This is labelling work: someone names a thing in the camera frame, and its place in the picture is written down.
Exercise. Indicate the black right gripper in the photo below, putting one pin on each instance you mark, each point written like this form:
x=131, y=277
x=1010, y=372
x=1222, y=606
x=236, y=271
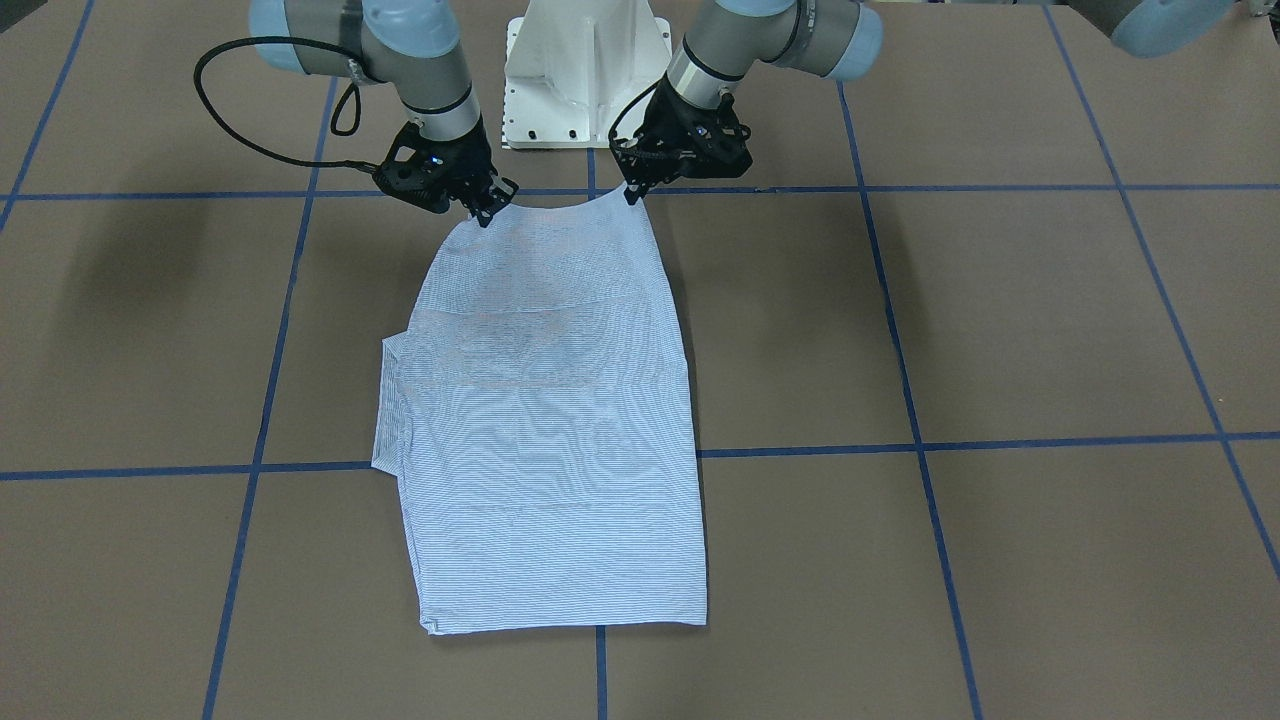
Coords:
x=468, y=163

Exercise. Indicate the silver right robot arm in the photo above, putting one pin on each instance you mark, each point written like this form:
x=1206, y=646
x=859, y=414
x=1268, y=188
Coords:
x=413, y=46

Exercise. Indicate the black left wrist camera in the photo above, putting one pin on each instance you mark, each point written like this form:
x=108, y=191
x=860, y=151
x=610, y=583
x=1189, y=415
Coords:
x=716, y=141

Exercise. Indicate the light blue striped shirt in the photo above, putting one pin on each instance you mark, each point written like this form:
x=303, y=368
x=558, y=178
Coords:
x=536, y=415

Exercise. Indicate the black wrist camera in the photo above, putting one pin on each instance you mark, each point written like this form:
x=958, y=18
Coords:
x=716, y=141
x=410, y=171

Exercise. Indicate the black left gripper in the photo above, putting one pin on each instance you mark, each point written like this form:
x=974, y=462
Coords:
x=668, y=124

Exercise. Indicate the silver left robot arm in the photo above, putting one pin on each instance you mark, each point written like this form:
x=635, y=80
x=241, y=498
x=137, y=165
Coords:
x=838, y=40

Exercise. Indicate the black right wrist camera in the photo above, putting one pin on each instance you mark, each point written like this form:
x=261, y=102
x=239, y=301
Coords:
x=410, y=171

